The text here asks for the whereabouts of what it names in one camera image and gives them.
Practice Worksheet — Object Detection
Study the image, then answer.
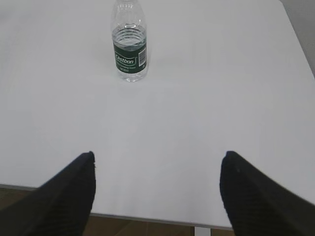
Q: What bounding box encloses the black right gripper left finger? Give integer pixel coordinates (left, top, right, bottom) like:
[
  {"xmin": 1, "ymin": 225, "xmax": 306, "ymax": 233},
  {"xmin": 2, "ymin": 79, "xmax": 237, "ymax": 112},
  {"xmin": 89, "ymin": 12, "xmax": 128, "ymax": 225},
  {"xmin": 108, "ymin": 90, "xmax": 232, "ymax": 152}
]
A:
[{"xmin": 0, "ymin": 151, "xmax": 96, "ymax": 236}]

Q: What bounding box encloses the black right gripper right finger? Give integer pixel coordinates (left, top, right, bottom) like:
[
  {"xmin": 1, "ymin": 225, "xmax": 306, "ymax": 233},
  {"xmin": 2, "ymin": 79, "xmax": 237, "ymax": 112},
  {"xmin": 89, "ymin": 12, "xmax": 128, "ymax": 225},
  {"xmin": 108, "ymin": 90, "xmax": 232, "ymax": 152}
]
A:
[{"xmin": 220, "ymin": 151, "xmax": 315, "ymax": 236}]

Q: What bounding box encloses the clear green-label water bottle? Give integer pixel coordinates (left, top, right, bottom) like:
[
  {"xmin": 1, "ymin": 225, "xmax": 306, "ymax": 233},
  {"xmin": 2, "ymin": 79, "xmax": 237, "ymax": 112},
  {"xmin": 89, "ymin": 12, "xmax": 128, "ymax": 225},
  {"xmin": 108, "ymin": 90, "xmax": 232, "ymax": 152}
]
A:
[{"xmin": 111, "ymin": 0, "xmax": 148, "ymax": 82}]

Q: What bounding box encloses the white table leg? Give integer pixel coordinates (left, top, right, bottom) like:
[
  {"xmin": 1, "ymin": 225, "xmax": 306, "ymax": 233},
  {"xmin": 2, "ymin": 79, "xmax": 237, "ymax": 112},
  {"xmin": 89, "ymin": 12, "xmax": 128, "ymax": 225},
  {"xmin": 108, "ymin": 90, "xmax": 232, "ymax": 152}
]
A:
[{"xmin": 194, "ymin": 227, "xmax": 211, "ymax": 236}]

